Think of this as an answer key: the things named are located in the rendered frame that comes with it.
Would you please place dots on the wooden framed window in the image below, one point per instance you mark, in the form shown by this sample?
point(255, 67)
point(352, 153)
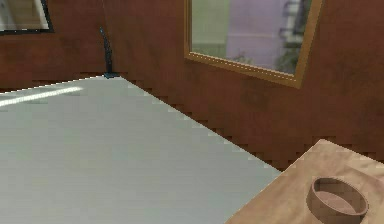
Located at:
point(253, 33)

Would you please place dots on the dark blue floor lamp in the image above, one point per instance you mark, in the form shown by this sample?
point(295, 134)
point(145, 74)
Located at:
point(108, 56)

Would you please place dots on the light wooden table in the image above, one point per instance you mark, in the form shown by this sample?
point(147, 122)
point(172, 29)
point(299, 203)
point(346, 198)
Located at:
point(300, 196)

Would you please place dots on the brown round bowl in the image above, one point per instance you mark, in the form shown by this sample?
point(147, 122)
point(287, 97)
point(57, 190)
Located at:
point(336, 201)

